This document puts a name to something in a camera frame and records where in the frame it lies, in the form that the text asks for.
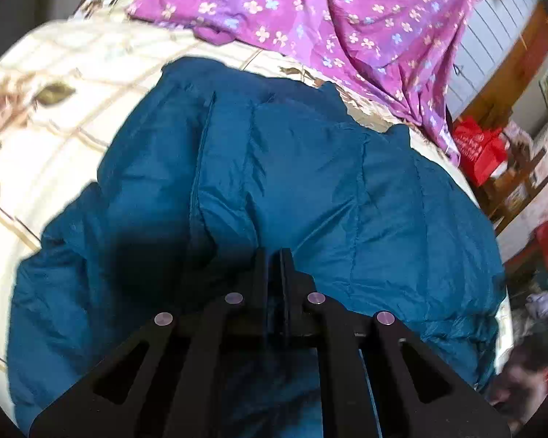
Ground cream checked floral bed sheet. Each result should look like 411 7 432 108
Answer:
0 0 512 425

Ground purple floral bed sheet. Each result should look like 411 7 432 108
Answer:
128 0 489 165

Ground red shopping bag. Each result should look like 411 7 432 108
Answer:
452 116 509 186

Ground teal puffer jacket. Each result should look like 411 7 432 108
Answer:
7 57 512 438

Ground wooden chair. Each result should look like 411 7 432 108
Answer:
479 137 548 238

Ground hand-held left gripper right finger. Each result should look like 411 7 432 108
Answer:
278 249 512 438

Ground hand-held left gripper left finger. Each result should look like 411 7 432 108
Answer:
30 249 271 438

